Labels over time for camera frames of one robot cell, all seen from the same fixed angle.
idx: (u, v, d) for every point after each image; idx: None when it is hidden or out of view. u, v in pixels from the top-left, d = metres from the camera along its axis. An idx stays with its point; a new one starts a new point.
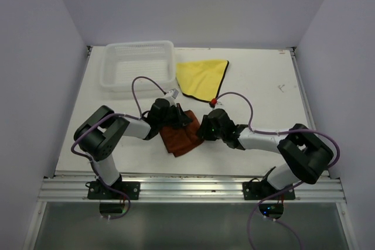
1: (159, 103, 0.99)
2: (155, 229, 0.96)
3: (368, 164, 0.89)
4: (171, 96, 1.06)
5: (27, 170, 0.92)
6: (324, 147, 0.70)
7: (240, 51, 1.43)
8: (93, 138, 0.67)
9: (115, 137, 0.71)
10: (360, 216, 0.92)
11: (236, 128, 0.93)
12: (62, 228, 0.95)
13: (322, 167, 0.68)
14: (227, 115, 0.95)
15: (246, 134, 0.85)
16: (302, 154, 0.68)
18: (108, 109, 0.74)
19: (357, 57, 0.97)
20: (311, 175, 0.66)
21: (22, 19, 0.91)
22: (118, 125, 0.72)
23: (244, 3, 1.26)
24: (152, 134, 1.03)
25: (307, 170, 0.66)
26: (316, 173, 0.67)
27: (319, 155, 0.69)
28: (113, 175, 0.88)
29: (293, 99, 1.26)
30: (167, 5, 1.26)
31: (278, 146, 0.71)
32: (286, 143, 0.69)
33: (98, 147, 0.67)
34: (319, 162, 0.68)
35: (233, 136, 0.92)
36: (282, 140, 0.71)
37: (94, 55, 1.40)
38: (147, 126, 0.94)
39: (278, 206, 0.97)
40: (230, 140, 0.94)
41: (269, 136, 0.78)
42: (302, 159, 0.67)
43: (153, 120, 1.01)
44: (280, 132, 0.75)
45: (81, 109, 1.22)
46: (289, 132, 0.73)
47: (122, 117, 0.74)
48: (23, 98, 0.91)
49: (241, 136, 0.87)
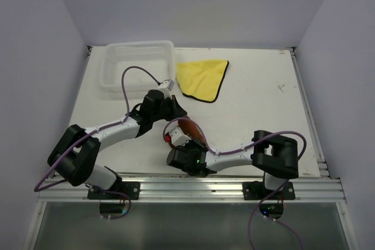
1: (152, 95, 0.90)
2: (155, 229, 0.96)
3: (368, 164, 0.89)
4: (167, 88, 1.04)
5: (27, 171, 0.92)
6: (288, 140, 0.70)
7: (240, 51, 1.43)
8: (65, 165, 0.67)
9: (89, 161, 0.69)
10: (360, 217, 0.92)
11: (200, 157, 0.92)
12: (62, 227, 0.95)
13: (296, 158, 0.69)
14: (180, 152, 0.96)
15: (212, 160, 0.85)
16: (275, 158, 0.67)
18: (77, 130, 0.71)
19: (357, 57, 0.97)
20: (291, 173, 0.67)
21: (22, 19, 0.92)
22: (88, 149, 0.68)
23: (244, 3, 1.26)
24: (143, 130, 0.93)
25: (286, 170, 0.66)
26: (294, 168, 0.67)
27: (289, 149, 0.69)
28: (111, 177, 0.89)
29: (293, 99, 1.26)
30: (167, 6, 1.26)
31: (253, 164, 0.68)
32: (258, 158, 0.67)
33: (71, 175, 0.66)
34: (292, 157, 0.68)
35: (200, 167, 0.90)
36: (252, 157, 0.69)
37: (94, 55, 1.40)
38: (135, 124, 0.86)
39: (278, 206, 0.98)
40: (198, 171, 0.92)
41: (237, 154, 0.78)
42: (278, 164, 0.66)
43: (146, 114, 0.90)
44: (245, 147, 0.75)
45: (81, 109, 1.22)
46: (254, 144, 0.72)
47: (92, 139, 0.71)
48: (23, 98, 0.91)
49: (208, 164, 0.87)
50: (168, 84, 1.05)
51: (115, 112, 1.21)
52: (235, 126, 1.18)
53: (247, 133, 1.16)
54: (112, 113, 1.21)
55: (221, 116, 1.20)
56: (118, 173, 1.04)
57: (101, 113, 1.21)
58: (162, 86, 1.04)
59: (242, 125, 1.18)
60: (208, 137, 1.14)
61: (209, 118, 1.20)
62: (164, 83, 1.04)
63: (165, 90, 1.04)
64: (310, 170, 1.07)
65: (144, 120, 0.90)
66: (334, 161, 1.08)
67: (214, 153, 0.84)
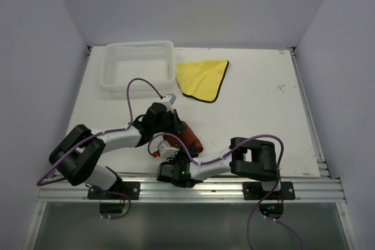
1: (155, 108, 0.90)
2: (155, 228, 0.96)
3: (368, 164, 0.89)
4: (169, 102, 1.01)
5: (27, 171, 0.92)
6: (264, 143, 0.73)
7: (240, 51, 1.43)
8: (67, 164, 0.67)
9: (91, 162, 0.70)
10: (360, 217, 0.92)
11: (185, 167, 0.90)
12: (62, 226, 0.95)
13: (273, 161, 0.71)
14: (166, 167, 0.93)
15: (197, 171, 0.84)
16: (254, 164, 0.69)
18: (82, 130, 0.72)
19: (357, 57, 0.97)
20: (270, 176, 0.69)
21: (22, 19, 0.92)
22: (92, 149, 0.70)
23: (244, 3, 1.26)
24: (143, 140, 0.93)
25: (266, 174, 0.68)
26: (273, 170, 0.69)
27: (265, 152, 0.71)
28: (111, 177, 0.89)
29: (293, 99, 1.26)
30: (167, 5, 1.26)
31: (233, 172, 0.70)
32: (237, 165, 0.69)
33: (71, 175, 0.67)
34: (269, 160, 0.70)
35: (186, 177, 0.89)
36: (231, 164, 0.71)
37: (94, 55, 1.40)
38: (137, 134, 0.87)
39: (278, 206, 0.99)
40: (185, 183, 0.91)
41: (217, 162, 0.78)
42: (256, 168, 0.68)
43: (147, 125, 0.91)
44: (224, 156, 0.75)
45: (81, 109, 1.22)
46: (231, 151, 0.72)
47: (98, 140, 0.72)
48: (23, 98, 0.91)
49: (192, 175, 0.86)
50: (171, 98, 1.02)
51: (115, 113, 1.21)
52: (235, 126, 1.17)
53: (247, 133, 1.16)
54: (112, 113, 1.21)
55: (221, 116, 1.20)
56: (118, 173, 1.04)
57: (101, 113, 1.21)
58: (164, 99, 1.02)
59: (242, 126, 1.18)
60: (208, 137, 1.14)
61: (209, 119, 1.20)
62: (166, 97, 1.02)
63: (167, 103, 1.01)
64: (310, 170, 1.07)
65: (145, 131, 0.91)
66: (334, 161, 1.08)
67: (197, 163, 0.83)
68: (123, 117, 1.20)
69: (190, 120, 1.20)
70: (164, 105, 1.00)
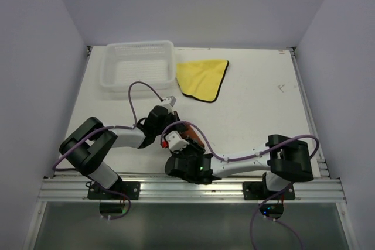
1: (156, 111, 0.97)
2: (155, 228, 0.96)
3: (368, 165, 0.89)
4: (169, 103, 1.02)
5: (27, 170, 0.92)
6: (300, 143, 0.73)
7: (240, 51, 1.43)
8: (77, 153, 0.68)
9: (103, 153, 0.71)
10: (360, 217, 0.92)
11: (203, 163, 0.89)
12: (62, 226, 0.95)
13: (309, 161, 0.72)
14: (180, 161, 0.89)
15: (221, 168, 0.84)
16: (293, 163, 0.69)
18: (95, 122, 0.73)
19: (357, 57, 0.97)
20: (308, 177, 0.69)
21: (22, 19, 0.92)
22: (104, 141, 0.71)
23: (244, 3, 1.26)
24: (146, 143, 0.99)
25: (304, 174, 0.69)
26: (310, 171, 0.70)
27: (302, 153, 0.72)
28: (112, 176, 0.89)
29: (293, 99, 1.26)
30: (167, 5, 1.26)
31: (272, 170, 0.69)
32: (277, 165, 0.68)
33: (82, 164, 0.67)
34: (306, 160, 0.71)
35: (204, 174, 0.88)
36: (271, 163, 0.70)
37: (94, 55, 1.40)
38: (141, 135, 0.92)
39: (278, 206, 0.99)
40: (201, 179, 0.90)
41: (250, 160, 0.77)
42: (297, 168, 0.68)
43: (150, 128, 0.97)
44: (261, 153, 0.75)
45: (81, 109, 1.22)
46: (270, 150, 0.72)
47: (110, 132, 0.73)
48: (23, 98, 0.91)
49: (215, 171, 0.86)
50: (171, 100, 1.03)
51: (115, 113, 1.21)
52: (235, 126, 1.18)
53: (247, 133, 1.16)
54: (112, 113, 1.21)
55: (221, 116, 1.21)
56: (118, 173, 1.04)
57: (101, 113, 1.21)
58: (164, 102, 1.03)
59: (242, 126, 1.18)
60: (208, 137, 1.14)
61: (209, 119, 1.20)
62: (166, 99, 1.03)
63: (168, 105, 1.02)
64: None
65: (147, 133, 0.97)
66: (334, 161, 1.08)
67: (223, 159, 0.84)
68: (123, 117, 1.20)
69: (190, 120, 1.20)
70: (165, 107, 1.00)
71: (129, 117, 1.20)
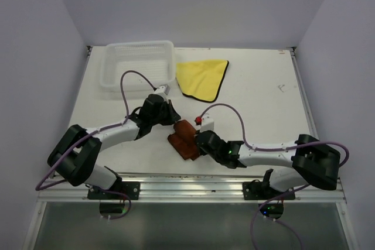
1: (152, 99, 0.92)
2: (155, 228, 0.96)
3: (368, 165, 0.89)
4: (163, 92, 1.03)
5: (27, 170, 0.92)
6: (331, 150, 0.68)
7: (240, 51, 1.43)
8: (65, 166, 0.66)
9: (91, 160, 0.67)
10: (360, 216, 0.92)
11: (232, 147, 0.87)
12: (62, 228, 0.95)
13: (336, 170, 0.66)
14: (216, 137, 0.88)
15: (247, 154, 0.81)
16: (316, 165, 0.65)
18: (78, 130, 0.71)
19: (357, 58, 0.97)
20: (330, 184, 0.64)
21: (22, 18, 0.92)
22: (88, 149, 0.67)
23: (244, 3, 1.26)
24: (143, 133, 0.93)
25: (326, 180, 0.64)
26: (334, 180, 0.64)
27: (330, 157, 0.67)
28: (110, 177, 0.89)
29: (293, 99, 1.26)
30: (167, 6, 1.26)
31: (293, 165, 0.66)
32: (299, 161, 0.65)
33: (71, 174, 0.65)
34: (333, 168, 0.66)
35: (232, 157, 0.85)
36: (293, 158, 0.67)
37: (94, 55, 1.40)
38: (135, 127, 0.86)
39: (278, 206, 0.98)
40: (227, 162, 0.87)
41: (275, 152, 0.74)
42: (319, 171, 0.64)
43: (145, 117, 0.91)
44: (288, 147, 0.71)
45: (81, 109, 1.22)
46: (297, 146, 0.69)
47: (94, 138, 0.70)
48: (23, 98, 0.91)
49: (241, 157, 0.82)
50: (164, 89, 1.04)
51: (115, 112, 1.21)
52: (235, 126, 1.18)
53: (248, 134, 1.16)
54: (112, 113, 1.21)
55: (221, 116, 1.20)
56: (118, 173, 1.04)
57: (101, 113, 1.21)
58: (158, 91, 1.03)
59: (242, 125, 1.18)
60: None
61: None
62: (160, 88, 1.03)
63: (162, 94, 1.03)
64: None
65: (143, 123, 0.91)
66: None
67: (251, 146, 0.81)
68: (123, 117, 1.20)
69: (190, 120, 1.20)
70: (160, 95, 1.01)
71: None
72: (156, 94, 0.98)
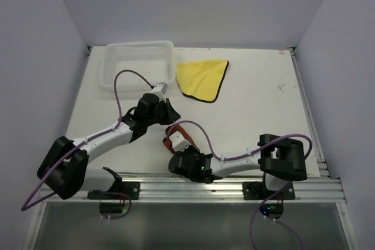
1: (147, 99, 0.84)
2: (154, 228, 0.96)
3: (368, 165, 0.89)
4: (160, 91, 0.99)
5: (27, 171, 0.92)
6: (295, 141, 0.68)
7: (240, 52, 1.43)
8: (53, 180, 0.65)
9: (79, 174, 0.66)
10: (360, 216, 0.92)
11: (204, 163, 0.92)
12: (61, 228, 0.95)
13: (303, 160, 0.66)
14: (184, 160, 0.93)
15: (219, 167, 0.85)
16: (282, 162, 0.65)
18: (64, 143, 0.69)
19: (357, 58, 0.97)
20: (300, 176, 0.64)
21: (22, 19, 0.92)
22: (73, 164, 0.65)
23: (244, 3, 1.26)
24: (137, 134, 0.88)
25: (295, 173, 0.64)
26: (302, 170, 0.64)
27: (295, 148, 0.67)
28: (109, 178, 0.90)
29: (293, 99, 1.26)
30: (166, 6, 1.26)
31: (261, 168, 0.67)
32: (266, 164, 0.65)
33: (60, 188, 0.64)
34: (299, 159, 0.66)
35: (205, 173, 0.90)
36: (261, 161, 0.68)
37: (94, 55, 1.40)
38: (128, 131, 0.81)
39: (278, 206, 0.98)
40: (203, 178, 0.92)
41: (243, 159, 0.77)
42: (286, 167, 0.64)
43: (140, 118, 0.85)
44: (252, 152, 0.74)
45: (81, 109, 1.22)
46: (260, 148, 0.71)
47: (81, 151, 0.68)
48: (23, 98, 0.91)
49: (214, 171, 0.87)
50: (162, 87, 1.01)
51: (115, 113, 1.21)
52: (235, 126, 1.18)
53: (248, 134, 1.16)
54: (112, 113, 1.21)
55: (221, 116, 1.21)
56: (118, 173, 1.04)
57: (101, 113, 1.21)
58: (156, 89, 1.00)
59: (242, 125, 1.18)
60: (208, 137, 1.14)
61: (209, 119, 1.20)
62: (157, 86, 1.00)
63: (159, 93, 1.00)
64: (310, 170, 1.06)
65: (137, 125, 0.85)
66: (334, 161, 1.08)
67: (220, 158, 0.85)
68: None
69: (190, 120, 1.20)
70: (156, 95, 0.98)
71: None
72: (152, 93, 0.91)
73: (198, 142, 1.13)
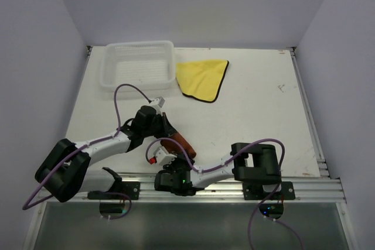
1: (145, 111, 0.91)
2: (154, 228, 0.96)
3: (368, 165, 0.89)
4: (157, 105, 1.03)
5: (27, 171, 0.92)
6: (265, 146, 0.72)
7: (240, 52, 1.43)
8: (54, 181, 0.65)
9: (80, 175, 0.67)
10: (360, 216, 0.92)
11: (186, 177, 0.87)
12: (62, 227, 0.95)
13: (275, 164, 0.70)
14: (165, 177, 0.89)
15: (198, 179, 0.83)
16: (256, 169, 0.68)
18: (66, 144, 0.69)
19: (357, 58, 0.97)
20: (274, 180, 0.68)
21: (22, 19, 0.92)
22: (76, 165, 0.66)
23: (244, 3, 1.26)
24: (134, 145, 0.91)
25: (270, 178, 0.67)
26: (276, 174, 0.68)
27: (266, 154, 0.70)
28: (109, 179, 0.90)
29: (293, 99, 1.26)
30: (167, 6, 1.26)
31: (236, 178, 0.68)
32: (240, 173, 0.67)
33: (60, 189, 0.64)
34: (272, 164, 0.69)
35: (187, 186, 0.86)
36: (234, 171, 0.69)
37: (94, 55, 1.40)
38: (126, 140, 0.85)
39: (278, 206, 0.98)
40: (186, 191, 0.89)
41: (218, 170, 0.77)
42: (261, 174, 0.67)
43: (137, 129, 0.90)
44: (226, 163, 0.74)
45: (81, 109, 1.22)
46: (233, 158, 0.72)
47: (82, 153, 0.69)
48: (23, 98, 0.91)
49: (194, 183, 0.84)
50: (160, 100, 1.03)
51: (115, 113, 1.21)
52: (235, 126, 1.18)
53: (247, 134, 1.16)
54: (112, 113, 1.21)
55: (221, 116, 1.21)
56: (118, 173, 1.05)
57: (101, 113, 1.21)
58: (153, 103, 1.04)
59: (242, 125, 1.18)
60: (208, 137, 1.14)
61: (209, 119, 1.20)
62: (154, 100, 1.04)
63: (156, 106, 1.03)
64: (309, 170, 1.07)
65: (135, 135, 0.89)
66: (334, 161, 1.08)
67: (198, 171, 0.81)
68: (123, 117, 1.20)
69: (190, 120, 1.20)
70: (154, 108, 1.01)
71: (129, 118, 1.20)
72: (150, 106, 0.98)
73: (198, 142, 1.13)
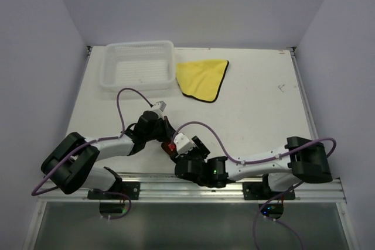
1: (146, 116, 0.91)
2: (154, 228, 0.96)
3: (368, 165, 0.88)
4: (159, 109, 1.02)
5: (27, 171, 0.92)
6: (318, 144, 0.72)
7: (240, 52, 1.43)
8: (61, 173, 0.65)
9: (87, 168, 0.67)
10: (361, 216, 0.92)
11: (215, 166, 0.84)
12: (62, 228, 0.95)
13: (326, 162, 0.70)
14: (194, 163, 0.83)
15: (237, 170, 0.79)
16: (313, 166, 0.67)
18: (77, 137, 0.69)
19: (357, 58, 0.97)
20: (327, 178, 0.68)
21: (22, 19, 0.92)
22: (85, 158, 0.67)
23: (244, 3, 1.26)
24: (136, 149, 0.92)
25: (325, 176, 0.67)
26: (329, 172, 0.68)
27: (319, 151, 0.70)
28: (110, 178, 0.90)
29: (293, 99, 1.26)
30: (166, 6, 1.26)
31: (295, 174, 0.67)
32: (299, 169, 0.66)
33: (67, 181, 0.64)
34: (325, 162, 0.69)
35: (219, 175, 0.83)
36: (293, 166, 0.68)
37: (94, 55, 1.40)
38: (130, 143, 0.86)
39: (278, 206, 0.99)
40: (214, 182, 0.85)
41: (268, 163, 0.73)
42: (317, 171, 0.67)
43: (139, 133, 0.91)
44: (281, 155, 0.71)
45: (81, 109, 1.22)
46: (289, 153, 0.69)
47: (92, 146, 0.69)
48: (23, 98, 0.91)
49: (231, 174, 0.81)
50: (160, 105, 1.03)
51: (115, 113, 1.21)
52: (235, 126, 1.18)
53: (247, 134, 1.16)
54: (112, 113, 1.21)
55: (221, 115, 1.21)
56: (118, 173, 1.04)
57: (101, 113, 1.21)
58: (154, 107, 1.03)
59: (242, 125, 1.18)
60: (208, 138, 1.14)
61: (209, 119, 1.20)
62: (156, 105, 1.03)
63: (157, 110, 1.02)
64: None
65: (137, 139, 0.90)
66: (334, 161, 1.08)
67: (239, 162, 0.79)
68: (123, 117, 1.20)
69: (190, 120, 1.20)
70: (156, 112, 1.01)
71: (129, 118, 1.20)
72: (152, 110, 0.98)
73: None
